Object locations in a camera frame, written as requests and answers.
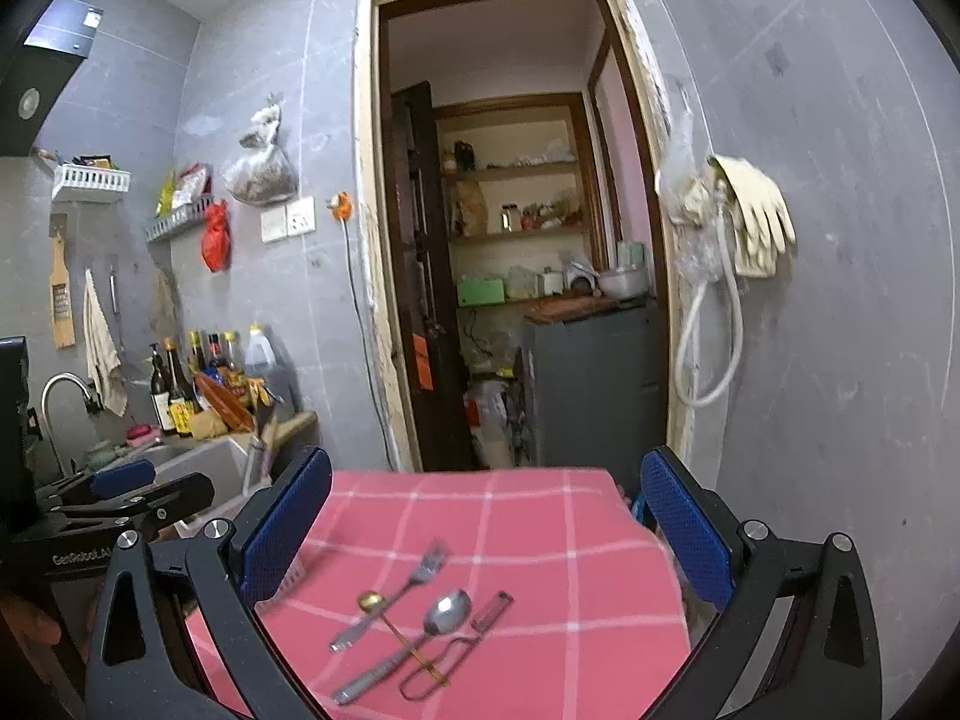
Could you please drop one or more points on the yellow-cap oil bottle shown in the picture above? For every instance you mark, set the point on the yellow-cap oil bottle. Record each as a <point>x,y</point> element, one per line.
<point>233,375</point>

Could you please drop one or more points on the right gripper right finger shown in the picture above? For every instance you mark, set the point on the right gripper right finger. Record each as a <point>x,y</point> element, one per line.
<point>826,663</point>

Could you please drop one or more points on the large silver spoon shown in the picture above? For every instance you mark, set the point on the large silver spoon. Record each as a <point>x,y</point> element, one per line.
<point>443,618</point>

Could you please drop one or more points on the white plastic utensil basket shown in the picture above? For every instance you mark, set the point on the white plastic utensil basket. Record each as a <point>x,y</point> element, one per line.
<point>221,459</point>

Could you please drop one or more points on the white wall socket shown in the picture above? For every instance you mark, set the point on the white wall socket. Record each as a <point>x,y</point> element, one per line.
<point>288,220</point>

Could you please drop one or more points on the green box on shelf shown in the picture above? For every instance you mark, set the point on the green box on shelf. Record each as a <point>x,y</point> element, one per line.
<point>473,292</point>

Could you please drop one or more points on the yellow rubber gloves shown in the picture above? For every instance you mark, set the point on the yellow rubber gloves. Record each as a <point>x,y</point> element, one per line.
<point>732,207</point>

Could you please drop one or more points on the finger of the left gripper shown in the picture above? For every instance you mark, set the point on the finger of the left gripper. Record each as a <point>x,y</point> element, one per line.
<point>113,482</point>
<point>148,511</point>

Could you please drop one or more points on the pink checked tablecloth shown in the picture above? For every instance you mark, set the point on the pink checked tablecloth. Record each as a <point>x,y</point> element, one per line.
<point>597,628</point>

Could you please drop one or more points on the black range hood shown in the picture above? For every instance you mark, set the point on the black range hood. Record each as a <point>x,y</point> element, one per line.
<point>42,66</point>

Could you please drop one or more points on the large vinegar jug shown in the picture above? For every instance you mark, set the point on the large vinegar jug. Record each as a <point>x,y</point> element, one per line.
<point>268,378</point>

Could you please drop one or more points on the grey corner shelf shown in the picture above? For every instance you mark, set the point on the grey corner shelf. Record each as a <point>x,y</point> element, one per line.
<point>179,220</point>

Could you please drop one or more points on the small gold spoon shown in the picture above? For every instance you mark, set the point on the small gold spoon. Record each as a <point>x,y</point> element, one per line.
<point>367,602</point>

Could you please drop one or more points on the grey cabinet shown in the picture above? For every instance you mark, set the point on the grey cabinet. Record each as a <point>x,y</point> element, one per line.
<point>596,395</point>

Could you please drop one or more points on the silver fork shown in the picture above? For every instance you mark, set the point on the silver fork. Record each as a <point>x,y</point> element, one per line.
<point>430,565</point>

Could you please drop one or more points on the red hanging bag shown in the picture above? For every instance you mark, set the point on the red hanging bag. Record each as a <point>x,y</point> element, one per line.
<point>215,244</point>

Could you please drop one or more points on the person's left hand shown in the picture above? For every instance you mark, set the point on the person's left hand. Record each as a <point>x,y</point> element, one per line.
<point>28,628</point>

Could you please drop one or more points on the red-cap sauce bottle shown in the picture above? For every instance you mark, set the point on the red-cap sauce bottle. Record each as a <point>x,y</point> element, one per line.
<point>215,360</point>

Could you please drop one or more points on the dark soy sauce bottle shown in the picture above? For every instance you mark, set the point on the dark soy sauce bottle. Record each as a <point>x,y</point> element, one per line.
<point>160,391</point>

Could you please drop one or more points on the wooden cutting board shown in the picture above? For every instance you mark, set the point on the wooden cutting board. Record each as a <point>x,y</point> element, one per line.
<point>558,309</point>

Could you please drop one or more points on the white pot on cabinet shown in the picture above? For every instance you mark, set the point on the white pot on cabinet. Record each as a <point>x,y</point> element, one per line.
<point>624,283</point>

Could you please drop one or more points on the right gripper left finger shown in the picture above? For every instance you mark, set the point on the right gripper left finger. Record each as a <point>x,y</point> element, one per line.
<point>142,661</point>

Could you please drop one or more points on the beige hanging towel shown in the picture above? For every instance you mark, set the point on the beige hanging towel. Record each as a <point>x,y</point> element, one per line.
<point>103,362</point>

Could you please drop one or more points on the white wall rack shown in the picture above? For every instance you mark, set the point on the white wall rack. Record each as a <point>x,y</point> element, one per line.
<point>89,184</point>

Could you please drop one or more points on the hanging clear plastic bag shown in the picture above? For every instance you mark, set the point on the hanging clear plastic bag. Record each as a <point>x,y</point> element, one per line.
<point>262,174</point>

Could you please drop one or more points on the chrome faucet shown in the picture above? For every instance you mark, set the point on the chrome faucet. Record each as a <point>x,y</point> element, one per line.
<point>67,411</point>

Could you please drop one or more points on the yellow-label sauce bottle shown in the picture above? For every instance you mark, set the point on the yellow-label sauce bottle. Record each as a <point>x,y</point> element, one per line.
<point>182,403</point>

